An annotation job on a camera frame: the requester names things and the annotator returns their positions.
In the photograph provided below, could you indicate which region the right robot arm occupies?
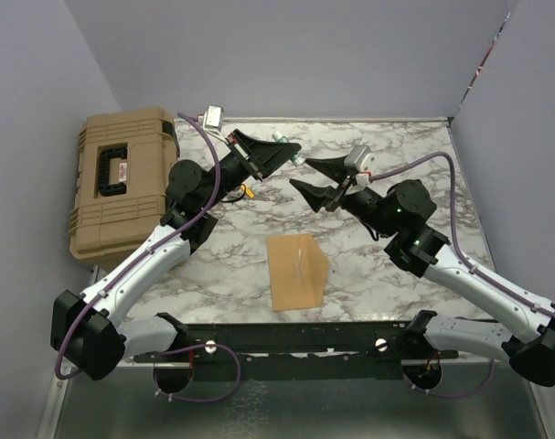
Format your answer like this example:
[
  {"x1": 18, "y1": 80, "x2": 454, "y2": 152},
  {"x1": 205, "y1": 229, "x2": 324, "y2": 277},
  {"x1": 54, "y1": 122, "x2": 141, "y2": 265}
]
[{"x1": 290, "y1": 153, "x2": 555, "y2": 387}]

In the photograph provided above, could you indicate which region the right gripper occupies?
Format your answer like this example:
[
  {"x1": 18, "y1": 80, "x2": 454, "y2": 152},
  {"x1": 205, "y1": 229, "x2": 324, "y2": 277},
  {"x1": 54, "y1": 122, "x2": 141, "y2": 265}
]
[{"x1": 291, "y1": 153, "x2": 399, "y2": 239}]

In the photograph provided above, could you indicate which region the brown paper envelope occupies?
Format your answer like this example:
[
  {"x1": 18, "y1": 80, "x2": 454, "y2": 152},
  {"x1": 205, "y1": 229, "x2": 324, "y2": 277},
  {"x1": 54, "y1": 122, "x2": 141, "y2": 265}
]
[{"x1": 267, "y1": 233, "x2": 329, "y2": 312}]

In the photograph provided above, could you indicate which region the purple cable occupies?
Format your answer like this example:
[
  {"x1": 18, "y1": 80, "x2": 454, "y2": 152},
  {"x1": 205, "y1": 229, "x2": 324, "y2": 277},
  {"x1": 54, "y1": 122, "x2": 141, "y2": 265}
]
[
  {"x1": 368, "y1": 152, "x2": 555, "y2": 399},
  {"x1": 54, "y1": 111, "x2": 241, "y2": 404}
]

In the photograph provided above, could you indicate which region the tan plastic tool case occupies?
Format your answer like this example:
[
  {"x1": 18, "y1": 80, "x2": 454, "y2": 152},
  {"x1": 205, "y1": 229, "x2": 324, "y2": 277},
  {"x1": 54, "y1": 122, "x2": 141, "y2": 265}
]
[{"x1": 69, "y1": 107, "x2": 180, "y2": 272}]

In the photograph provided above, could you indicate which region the green white glue stick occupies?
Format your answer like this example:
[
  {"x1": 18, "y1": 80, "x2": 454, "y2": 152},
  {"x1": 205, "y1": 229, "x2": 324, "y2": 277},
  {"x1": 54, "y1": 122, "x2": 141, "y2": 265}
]
[{"x1": 290, "y1": 155, "x2": 304, "y2": 166}]

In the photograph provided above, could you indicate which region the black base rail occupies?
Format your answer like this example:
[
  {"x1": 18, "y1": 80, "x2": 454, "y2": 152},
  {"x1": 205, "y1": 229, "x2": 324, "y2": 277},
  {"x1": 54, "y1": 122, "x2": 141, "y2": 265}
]
[{"x1": 134, "y1": 321, "x2": 436, "y2": 381}]

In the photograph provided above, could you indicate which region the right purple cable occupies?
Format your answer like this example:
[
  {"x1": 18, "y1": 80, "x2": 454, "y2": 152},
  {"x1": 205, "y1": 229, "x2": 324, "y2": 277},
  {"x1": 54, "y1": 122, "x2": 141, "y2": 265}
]
[{"x1": 368, "y1": 152, "x2": 555, "y2": 399}]

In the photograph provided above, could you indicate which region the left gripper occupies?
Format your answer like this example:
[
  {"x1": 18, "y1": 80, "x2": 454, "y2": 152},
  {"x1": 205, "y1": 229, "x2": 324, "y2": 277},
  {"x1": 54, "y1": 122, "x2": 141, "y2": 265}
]
[{"x1": 200, "y1": 129, "x2": 301, "y2": 211}]

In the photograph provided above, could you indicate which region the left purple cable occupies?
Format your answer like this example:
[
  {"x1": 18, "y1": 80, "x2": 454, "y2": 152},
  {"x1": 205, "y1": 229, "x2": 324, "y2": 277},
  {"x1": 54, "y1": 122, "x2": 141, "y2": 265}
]
[{"x1": 54, "y1": 111, "x2": 241, "y2": 404}]

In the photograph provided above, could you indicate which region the yellow utility knife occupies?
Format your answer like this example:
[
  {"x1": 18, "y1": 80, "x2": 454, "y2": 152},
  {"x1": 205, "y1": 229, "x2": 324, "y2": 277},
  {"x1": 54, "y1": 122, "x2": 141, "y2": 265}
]
[{"x1": 241, "y1": 184, "x2": 255, "y2": 199}]

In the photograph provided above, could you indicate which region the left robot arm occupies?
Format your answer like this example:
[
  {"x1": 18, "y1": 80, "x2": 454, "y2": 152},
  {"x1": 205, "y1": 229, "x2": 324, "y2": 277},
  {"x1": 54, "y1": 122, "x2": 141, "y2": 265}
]
[{"x1": 50, "y1": 129, "x2": 302, "y2": 380}]

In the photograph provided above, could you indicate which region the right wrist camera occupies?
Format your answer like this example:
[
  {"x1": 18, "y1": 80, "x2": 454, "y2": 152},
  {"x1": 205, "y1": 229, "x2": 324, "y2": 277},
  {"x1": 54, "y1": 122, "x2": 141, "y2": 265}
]
[{"x1": 343, "y1": 145, "x2": 374, "y2": 188}]

